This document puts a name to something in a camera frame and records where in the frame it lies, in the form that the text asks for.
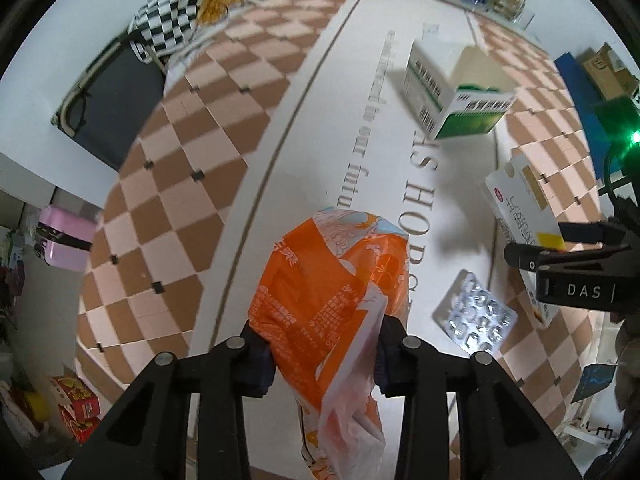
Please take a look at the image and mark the white box with colour stripes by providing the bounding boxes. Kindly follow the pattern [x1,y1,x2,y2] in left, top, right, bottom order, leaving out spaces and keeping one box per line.
[482,154,569,330]

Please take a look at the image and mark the silver pill blister pack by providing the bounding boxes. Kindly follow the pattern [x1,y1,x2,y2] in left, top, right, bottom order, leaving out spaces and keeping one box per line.
[434,270,518,356]

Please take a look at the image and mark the orange plastic snack bag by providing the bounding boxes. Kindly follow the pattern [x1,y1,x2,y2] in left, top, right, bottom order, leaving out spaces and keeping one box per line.
[248,208,409,479]

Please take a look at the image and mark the green white medicine box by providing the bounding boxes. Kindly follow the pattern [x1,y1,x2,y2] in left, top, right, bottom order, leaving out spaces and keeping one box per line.
[401,38,516,140]

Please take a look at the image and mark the red snack carton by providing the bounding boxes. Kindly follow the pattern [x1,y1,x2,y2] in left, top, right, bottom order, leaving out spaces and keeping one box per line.
[49,376,101,444]

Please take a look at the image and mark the cardboard box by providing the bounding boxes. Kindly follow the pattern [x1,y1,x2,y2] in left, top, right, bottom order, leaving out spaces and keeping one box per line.
[582,42,639,102]

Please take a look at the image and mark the pink suitcase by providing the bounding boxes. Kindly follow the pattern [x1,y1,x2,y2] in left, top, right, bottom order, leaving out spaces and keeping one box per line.
[35,205,98,272]

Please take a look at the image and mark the checkered pink brown tablecloth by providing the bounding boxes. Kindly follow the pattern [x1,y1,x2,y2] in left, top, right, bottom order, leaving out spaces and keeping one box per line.
[76,0,600,427]

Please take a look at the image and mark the dark folding bed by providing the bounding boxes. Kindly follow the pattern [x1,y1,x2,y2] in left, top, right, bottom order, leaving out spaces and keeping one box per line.
[51,30,166,170]

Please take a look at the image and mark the black white checkered cloth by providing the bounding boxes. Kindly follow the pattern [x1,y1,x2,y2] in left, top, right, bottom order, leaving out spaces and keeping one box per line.
[127,0,204,64]

